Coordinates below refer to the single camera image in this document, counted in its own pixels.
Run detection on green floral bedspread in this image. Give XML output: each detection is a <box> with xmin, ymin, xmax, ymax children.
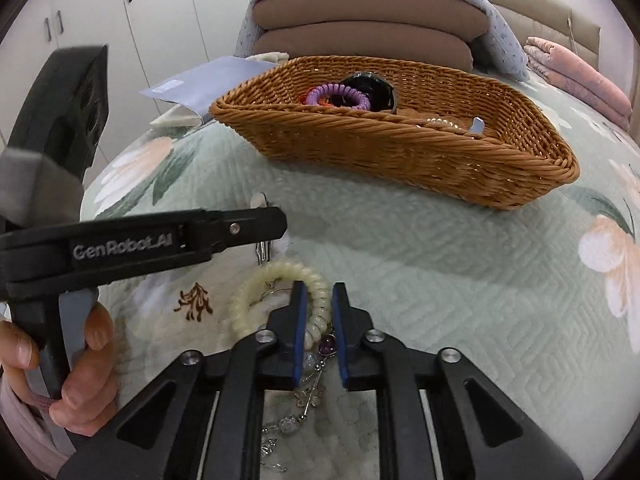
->
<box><xmin>80</xmin><ymin>55</ymin><xmax>640</xmax><ymax>480</ymax></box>

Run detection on silver metal hair clip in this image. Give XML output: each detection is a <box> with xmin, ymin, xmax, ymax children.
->
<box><xmin>251</xmin><ymin>192</ymin><xmax>274</xmax><ymax>264</ymax></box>

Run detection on pearl bead bracelet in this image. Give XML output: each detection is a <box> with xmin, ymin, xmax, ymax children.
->
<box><xmin>422</xmin><ymin>117</ymin><xmax>468</xmax><ymax>134</ymax></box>

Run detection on brown wicker basket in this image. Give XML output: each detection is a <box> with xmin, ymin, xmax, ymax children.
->
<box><xmin>209</xmin><ymin>55</ymin><xmax>581</xmax><ymax>211</ymax></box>

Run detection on silver butterfly charm chain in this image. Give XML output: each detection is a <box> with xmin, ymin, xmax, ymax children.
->
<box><xmin>250</xmin><ymin>280</ymin><xmax>341</xmax><ymax>474</ymax></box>

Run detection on purple spiral hair tie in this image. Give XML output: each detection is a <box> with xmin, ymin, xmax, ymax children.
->
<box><xmin>306</xmin><ymin>83</ymin><xmax>372</xmax><ymax>112</ymax></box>

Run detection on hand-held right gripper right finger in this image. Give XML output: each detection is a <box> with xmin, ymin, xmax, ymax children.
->
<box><xmin>331</xmin><ymin>281</ymin><xmax>586</xmax><ymax>480</ymax></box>

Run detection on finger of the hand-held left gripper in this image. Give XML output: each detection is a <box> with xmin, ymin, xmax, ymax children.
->
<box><xmin>182</xmin><ymin>207</ymin><xmax>288</xmax><ymax>257</ymax></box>

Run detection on blue floral blanket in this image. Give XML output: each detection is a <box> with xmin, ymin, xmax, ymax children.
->
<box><xmin>235</xmin><ymin>0</ymin><xmax>530</xmax><ymax>82</ymax></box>

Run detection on black wrist watch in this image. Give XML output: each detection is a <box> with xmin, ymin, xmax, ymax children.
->
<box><xmin>340</xmin><ymin>72</ymin><xmax>399</xmax><ymax>115</ymax></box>

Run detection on pink folded blanket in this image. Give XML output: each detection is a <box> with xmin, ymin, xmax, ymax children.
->
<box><xmin>524</xmin><ymin>36</ymin><xmax>633</xmax><ymax>131</ymax></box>

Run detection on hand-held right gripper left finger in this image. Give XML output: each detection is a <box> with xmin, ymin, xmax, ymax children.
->
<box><xmin>60</xmin><ymin>280</ymin><xmax>309</xmax><ymax>480</ymax></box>

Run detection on brown folded quilt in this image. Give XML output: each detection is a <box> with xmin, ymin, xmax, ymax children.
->
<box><xmin>251</xmin><ymin>0</ymin><xmax>491</xmax><ymax>44</ymax></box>
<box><xmin>250</xmin><ymin>20</ymin><xmax>475</xmax><ymax>74</ymax></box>

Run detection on white wardrobe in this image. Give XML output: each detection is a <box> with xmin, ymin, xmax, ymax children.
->
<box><xmin>0</xmin><ymin>0</ymin><xmax>338</xmax><ymax>196</ymax></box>

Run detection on person's left hand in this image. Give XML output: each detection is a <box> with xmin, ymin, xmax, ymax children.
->
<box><xmin>0</xmin><ymin>302</ymin><xmax>120</xmax><ymax>437</ymax></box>

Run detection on blue grey booklet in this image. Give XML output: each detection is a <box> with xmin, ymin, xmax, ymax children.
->
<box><xmin>139</xmin><ymin>56</ymin><xmax>283</xmax><ymax>117</ymax></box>

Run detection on cream spiral hair tie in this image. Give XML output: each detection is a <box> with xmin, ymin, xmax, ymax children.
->
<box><xmin>230</xmin><ymin>261</ymin><xmax>333</xmax><ymax>349</ymax></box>

